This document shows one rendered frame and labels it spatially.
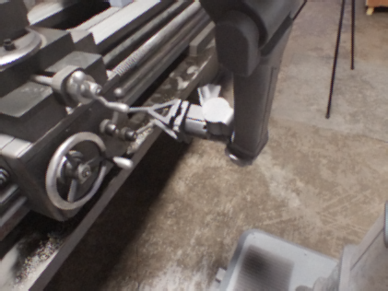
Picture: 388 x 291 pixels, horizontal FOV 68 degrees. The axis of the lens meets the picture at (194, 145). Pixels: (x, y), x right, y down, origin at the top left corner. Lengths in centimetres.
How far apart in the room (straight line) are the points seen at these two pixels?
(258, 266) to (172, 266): 43
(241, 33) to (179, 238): 122
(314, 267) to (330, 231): 44
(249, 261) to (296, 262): 16
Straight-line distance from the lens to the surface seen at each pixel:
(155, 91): 157
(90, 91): 73
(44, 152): 80
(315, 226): 151
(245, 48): 28
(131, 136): 100
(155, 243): 141
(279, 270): 108
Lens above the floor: 123
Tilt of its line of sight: 43 degrees down
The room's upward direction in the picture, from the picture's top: 4 degrees counter-clockwise
